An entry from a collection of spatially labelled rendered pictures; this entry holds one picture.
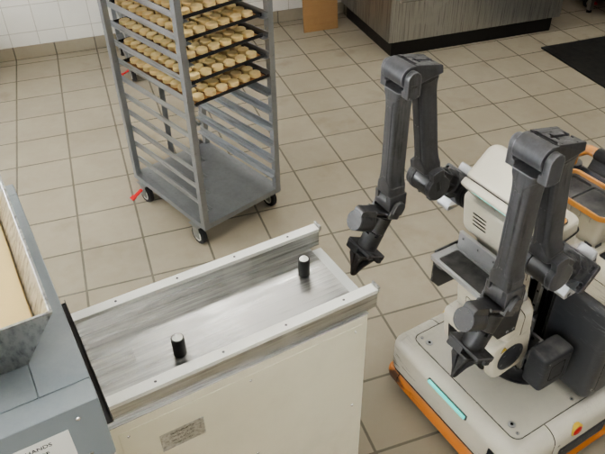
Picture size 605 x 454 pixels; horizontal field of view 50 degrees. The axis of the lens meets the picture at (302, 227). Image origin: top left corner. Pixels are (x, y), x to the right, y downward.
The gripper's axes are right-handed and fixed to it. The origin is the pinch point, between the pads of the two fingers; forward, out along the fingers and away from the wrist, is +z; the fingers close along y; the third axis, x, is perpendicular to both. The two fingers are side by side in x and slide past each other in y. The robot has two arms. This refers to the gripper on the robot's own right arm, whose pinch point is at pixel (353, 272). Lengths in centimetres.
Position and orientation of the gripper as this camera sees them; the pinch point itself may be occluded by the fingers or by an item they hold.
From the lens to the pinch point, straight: 189.8
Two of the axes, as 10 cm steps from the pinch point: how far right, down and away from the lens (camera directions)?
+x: 7.6, 0.6, 6.4
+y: 5.2, 5.3, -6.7
